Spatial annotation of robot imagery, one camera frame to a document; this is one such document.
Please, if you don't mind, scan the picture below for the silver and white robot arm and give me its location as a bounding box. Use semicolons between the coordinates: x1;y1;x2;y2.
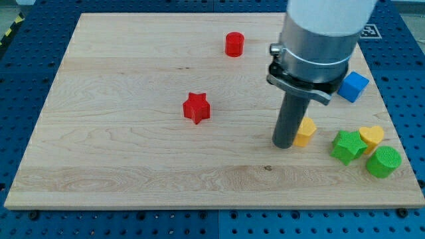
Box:
267;0;377;105

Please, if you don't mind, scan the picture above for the red star block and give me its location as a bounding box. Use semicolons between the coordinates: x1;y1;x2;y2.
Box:
183;92;211;124

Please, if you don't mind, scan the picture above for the green star block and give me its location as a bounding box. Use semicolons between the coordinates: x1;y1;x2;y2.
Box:
330;130;367;166

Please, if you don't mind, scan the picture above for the light wooden board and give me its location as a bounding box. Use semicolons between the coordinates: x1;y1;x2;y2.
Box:
5;13;424;210

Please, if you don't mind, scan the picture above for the red cylinder block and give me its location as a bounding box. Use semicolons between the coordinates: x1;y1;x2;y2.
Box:
225;32;244;57

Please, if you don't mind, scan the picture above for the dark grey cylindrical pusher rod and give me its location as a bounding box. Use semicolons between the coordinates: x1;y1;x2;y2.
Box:
272;93;310;149

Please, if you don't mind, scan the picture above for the yellow pentagon block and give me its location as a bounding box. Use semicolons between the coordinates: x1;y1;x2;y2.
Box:
293;117;317;147

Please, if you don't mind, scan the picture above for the blue cube block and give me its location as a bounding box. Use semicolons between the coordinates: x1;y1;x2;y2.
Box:
337;72;369;103

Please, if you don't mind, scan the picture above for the yellow heart block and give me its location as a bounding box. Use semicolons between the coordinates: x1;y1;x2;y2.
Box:
359;125;384;155

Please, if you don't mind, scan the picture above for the green cylinder block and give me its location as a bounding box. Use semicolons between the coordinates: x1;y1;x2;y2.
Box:
366;146;402;179

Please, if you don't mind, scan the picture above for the black white fiducial marker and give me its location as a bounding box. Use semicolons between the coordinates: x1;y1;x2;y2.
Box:
360;23;382;39

